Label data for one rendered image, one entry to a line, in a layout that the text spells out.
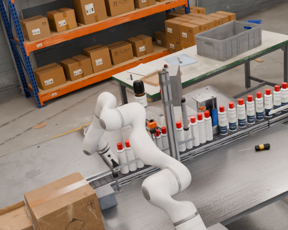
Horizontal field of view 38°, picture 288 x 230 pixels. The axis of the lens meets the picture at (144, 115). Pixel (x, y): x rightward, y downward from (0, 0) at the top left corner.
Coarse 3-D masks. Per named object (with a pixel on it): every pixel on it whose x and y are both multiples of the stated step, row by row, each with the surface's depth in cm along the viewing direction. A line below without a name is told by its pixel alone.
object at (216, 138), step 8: (256, 120) 291; (264, 120) 289; (240, 128) 285; (216, 136) 280; (224, 136) 279; (200, 144) 274; (184, 152) 269; (144, 168) 259; (104, 176) 258; (120, 176) 256; (96, 184) 252; (104, 184) 251
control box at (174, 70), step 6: (168, 66) 242; (174, 66) 240; (174, 72) 232; (174, 78) 229; (180, 78) 243; (174, 84) 231; (180, 84) 242; (174, 90) 232; (180, 90) 240; (174, 96) 234; (180, 96) 239; (162, 102) 238; (174, 102) 236; (180, 102) 237
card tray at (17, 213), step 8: (8, 208) 248; (16, 208) 250; (24, 208) 249; (0, 216) 245; (8, 216) 244; (16, 216) 243; (24, 216) 242; (0, 224) 239; (8, 224) 238; (16, 224) 237; (24, 224) 236
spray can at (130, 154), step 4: (128, 140) 252; (128, 144) 250; (124, 148) 253; (128, 148) 251; (128, 152) 252; (132, 152) 253; (128, 156) 253; (132, 156) 254; (128, 160) 255; (132, 164) 256; (128, 168) 259; (132, 168) 257; (136, 168) 259
